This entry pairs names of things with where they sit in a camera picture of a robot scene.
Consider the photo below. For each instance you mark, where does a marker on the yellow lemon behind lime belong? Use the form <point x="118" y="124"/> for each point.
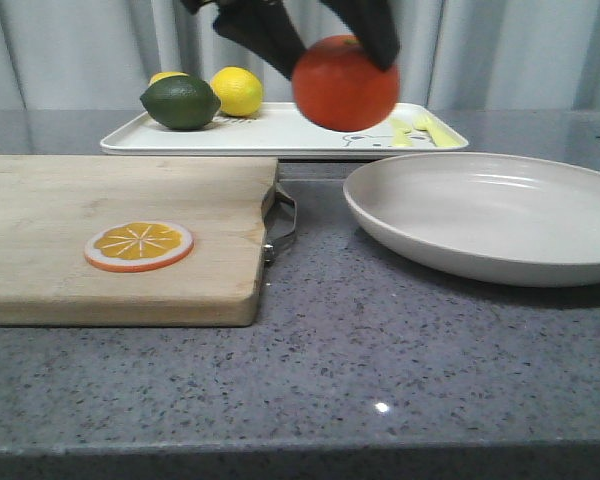
<point x="164" y="75"/>

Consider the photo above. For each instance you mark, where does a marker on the orange slice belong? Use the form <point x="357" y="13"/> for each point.
<point x="139" y="246"/>

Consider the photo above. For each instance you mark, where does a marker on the metal cutting board handle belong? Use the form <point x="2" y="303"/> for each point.
<point x="280" y="221"/>

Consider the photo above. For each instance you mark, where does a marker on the green lime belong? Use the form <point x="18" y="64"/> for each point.
<point x="181" y="102"/>

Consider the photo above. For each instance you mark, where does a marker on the wooden cutting board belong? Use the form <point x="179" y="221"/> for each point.
<point x="51" y="206"/>

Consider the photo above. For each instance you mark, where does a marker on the yellow plastic fork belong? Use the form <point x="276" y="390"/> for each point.
<point x="439" y="135"/>

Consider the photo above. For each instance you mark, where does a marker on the yellow plastic knife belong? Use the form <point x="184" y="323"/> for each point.
<point x="401" y="132"/>

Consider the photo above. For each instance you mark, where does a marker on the grey curtain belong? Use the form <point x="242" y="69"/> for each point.
<point x="476" y="55"/>

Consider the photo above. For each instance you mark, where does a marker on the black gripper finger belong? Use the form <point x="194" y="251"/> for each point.
<point x="372" y="23"/>
<point x="264" y="28"/>

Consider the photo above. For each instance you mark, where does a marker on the white rectangular tray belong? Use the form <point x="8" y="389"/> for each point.
<point x="278" y="130"/>

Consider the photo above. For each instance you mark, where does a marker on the beige round plate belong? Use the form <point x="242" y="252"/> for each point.
<point x="497" y="218"/>

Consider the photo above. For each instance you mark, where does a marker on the orange mandarin fruit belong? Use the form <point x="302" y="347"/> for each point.
<point x="335" y="85"/>

